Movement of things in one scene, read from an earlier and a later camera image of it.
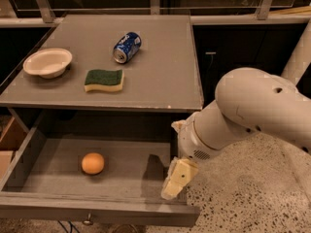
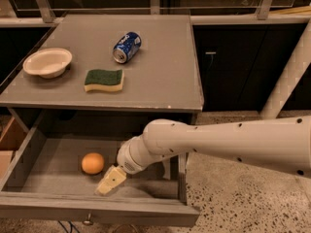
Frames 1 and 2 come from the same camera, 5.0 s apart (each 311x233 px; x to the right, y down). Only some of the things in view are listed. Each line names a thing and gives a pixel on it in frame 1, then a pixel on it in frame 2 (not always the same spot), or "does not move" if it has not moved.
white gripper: (190, 140) -> (126, 160)
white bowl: (49, 62) does not move
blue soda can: (126, 48) does not move
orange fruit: (92, 163) does not move
